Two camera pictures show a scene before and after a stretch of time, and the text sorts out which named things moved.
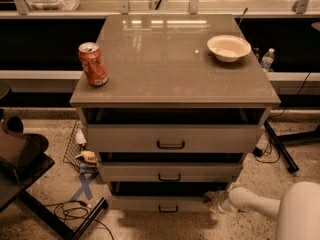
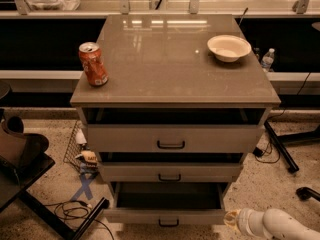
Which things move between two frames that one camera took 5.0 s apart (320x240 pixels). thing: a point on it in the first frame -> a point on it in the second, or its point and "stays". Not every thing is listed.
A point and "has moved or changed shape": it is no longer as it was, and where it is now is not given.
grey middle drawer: x=170 y=167 stays
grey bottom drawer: x=161 y=196 has moved or changed shape
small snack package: x=87 y=161 stays
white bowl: x=228 y=48 stays
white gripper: x=222 y=201 -> x=244 y=219
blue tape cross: x=84 y=187 stays
